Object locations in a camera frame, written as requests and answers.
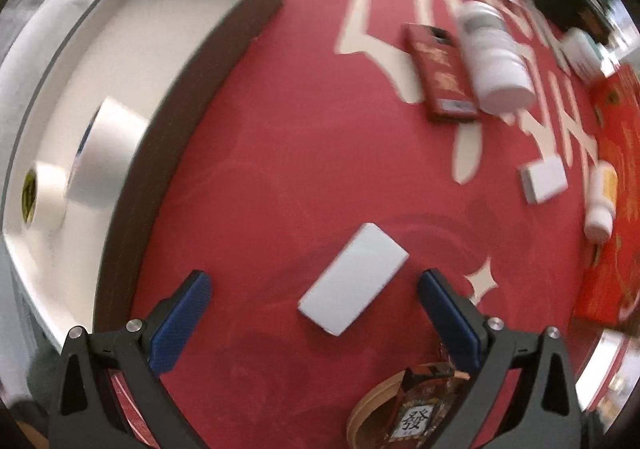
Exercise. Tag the large white bottle grey label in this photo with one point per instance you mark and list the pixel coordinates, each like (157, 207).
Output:
(492, 59)

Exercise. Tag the white tray with grey sides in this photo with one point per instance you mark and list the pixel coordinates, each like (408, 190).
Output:
(75, 79)

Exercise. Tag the red gift box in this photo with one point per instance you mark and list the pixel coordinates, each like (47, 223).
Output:
(615, 179)

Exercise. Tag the small white box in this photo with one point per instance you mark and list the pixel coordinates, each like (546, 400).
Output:
(545, 179)

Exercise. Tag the white tape roll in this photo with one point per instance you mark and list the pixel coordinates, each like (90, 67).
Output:
(105, 149)

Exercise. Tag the small white bottle yellow label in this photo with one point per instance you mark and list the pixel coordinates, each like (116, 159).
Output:
(600, 209)

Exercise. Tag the tape roll with yellow core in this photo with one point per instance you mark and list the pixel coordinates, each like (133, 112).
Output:
(40, 194)

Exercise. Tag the mahjong tile pack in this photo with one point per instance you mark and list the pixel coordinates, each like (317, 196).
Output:
(415, 414)

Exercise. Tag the long white rectangular box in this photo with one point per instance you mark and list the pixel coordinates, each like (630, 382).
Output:
(350, 279)

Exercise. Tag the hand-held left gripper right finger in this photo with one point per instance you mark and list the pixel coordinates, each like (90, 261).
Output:
(445, 319)

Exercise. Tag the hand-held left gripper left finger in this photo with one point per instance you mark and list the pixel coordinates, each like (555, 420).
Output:
(182, 324)

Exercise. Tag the round wooden dish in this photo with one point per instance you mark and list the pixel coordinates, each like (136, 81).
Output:
(365, 416)

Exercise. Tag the red box with gold print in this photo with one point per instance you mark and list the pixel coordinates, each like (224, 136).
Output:
(440, 74)

